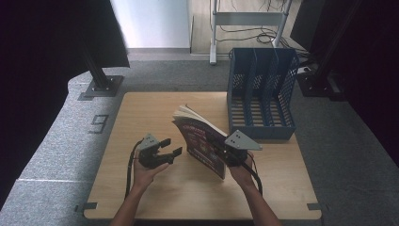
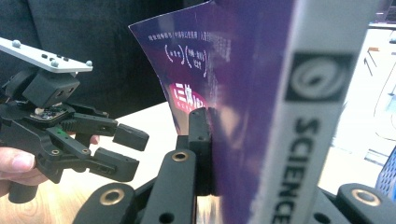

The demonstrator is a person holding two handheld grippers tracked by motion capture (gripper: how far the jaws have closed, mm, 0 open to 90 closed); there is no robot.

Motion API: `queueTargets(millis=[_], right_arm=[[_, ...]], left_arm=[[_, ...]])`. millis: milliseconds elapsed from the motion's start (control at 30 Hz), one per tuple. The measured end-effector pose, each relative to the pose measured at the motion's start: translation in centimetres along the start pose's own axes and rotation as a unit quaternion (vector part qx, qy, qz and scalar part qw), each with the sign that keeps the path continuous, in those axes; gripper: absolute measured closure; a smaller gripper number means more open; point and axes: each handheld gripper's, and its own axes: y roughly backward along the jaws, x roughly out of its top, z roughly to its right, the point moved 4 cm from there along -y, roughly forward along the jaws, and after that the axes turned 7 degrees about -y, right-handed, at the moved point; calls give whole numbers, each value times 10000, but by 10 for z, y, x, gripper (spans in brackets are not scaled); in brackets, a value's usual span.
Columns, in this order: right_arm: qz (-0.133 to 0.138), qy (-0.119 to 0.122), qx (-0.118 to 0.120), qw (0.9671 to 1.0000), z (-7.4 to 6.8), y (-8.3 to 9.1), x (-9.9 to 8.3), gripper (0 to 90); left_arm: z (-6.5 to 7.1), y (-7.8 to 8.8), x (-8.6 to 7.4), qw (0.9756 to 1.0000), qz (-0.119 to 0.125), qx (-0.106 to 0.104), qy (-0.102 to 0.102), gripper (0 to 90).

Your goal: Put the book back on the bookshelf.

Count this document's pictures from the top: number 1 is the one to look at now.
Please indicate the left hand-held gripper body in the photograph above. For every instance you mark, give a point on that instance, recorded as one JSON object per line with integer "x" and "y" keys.
{"x": 150, "y": 153}

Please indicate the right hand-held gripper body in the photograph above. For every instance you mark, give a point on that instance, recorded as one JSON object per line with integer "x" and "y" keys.
{"x": 240, "y": 144}

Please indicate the purple cover book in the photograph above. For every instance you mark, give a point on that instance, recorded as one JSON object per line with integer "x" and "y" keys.
{"x": 200, "y": 141}

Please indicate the blue mesh file rack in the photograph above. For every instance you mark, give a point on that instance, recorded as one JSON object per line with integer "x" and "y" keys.
{"x": 262, "y": 103}

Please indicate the person's left hand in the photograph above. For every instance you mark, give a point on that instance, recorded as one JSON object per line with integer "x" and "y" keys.
{"x": 145, "y": 175}

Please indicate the person's right hand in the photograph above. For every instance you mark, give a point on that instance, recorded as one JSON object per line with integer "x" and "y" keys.
{"x": 240, "y": 174}

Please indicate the white power strip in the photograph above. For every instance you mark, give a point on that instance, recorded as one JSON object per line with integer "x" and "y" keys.
{"x": 305, "y": 69}

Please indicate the black curtain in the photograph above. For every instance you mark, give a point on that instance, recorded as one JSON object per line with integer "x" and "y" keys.
{"x": 37, "y": 78}
{"x": 373, "y": 78}

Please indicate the black metal stand post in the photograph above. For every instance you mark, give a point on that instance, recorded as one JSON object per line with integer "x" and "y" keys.
{"x": 100, "y": 75}
{"x": 320, "y": 75}

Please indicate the white metal stand frame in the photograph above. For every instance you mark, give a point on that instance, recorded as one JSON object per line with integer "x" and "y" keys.
{"x": 247, "y": 19}

